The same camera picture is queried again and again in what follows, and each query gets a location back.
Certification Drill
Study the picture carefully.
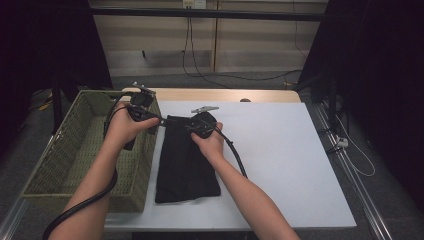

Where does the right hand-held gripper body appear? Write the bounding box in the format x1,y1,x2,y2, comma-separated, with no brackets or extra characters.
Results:
184,105,221,140

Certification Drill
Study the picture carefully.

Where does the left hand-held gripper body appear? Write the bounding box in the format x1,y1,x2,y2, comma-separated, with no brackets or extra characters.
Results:
123,82,162,152

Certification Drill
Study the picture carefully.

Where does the black tank top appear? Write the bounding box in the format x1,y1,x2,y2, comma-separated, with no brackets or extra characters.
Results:
154,114,223,205

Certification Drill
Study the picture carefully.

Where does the green woven basket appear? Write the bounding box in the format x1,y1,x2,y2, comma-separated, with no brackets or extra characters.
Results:
21,89,162,214

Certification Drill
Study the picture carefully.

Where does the person's right hand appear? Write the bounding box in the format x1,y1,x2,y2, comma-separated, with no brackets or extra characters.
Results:
190,121,226,162

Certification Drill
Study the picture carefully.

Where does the person's left hand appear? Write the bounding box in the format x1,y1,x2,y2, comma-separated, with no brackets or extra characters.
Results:
103,101,161,152

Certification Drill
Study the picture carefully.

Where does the black metal stand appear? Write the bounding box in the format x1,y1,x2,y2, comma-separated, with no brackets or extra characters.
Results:
328,76,338,134
51,76,63,134

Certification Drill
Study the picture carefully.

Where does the black horizontal metal bar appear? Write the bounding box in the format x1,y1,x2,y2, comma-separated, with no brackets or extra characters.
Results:
89,7,329,23

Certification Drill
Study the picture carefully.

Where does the black curtain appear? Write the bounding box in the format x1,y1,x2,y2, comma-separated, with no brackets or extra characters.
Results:
298,0,424,211
0,0,113,134

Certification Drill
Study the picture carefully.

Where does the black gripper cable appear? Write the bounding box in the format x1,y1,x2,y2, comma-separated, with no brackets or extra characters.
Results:
208,121,249,179
42,94,136,240

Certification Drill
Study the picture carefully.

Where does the wooden wall strip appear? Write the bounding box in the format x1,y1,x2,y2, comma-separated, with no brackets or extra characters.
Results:
212,0,220,73

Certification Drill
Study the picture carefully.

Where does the yellow cable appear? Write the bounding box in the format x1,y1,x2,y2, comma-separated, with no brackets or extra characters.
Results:
38,96,54,112

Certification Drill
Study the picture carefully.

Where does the white wall outlet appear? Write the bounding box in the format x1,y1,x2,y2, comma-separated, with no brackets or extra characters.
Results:
182,0,208,10

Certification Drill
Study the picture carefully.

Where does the thin black wall cable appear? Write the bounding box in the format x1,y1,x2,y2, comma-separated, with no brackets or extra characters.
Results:
292,0,309,63

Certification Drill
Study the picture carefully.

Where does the aluminium rail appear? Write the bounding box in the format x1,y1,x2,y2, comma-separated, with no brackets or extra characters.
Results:
311,101,396,240
0,133,63,240

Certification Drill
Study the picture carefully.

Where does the white cable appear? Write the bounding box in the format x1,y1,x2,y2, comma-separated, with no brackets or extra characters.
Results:
334,114,377,178

